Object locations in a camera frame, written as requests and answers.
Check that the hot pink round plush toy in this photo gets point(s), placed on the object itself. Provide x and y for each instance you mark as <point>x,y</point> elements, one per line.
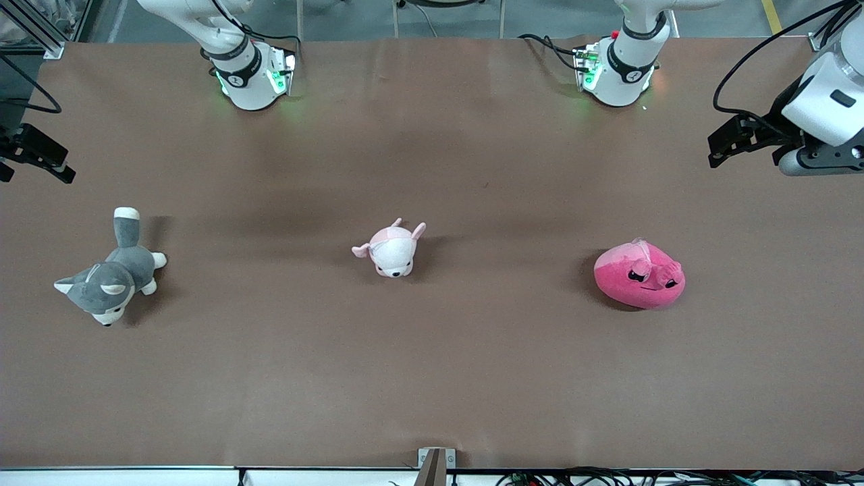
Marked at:
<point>634,287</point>

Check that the aluminium extrusion frame post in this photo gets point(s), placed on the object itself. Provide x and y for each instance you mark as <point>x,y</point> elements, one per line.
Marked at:
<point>820,42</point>
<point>40,34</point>

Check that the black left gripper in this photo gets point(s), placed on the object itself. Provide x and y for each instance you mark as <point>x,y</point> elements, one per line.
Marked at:
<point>777,126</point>

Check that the aluminium post with bracket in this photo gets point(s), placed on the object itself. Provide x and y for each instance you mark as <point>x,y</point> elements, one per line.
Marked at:
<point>435,462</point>

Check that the grey husky plush toy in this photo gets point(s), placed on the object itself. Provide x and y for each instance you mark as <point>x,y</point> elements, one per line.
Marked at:
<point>121,270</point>

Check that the brown table cover mat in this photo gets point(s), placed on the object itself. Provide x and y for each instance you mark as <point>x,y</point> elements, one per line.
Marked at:
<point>432,378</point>

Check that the pale pink plush dog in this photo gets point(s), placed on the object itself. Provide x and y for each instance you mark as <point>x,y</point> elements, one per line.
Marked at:
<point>395,253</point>

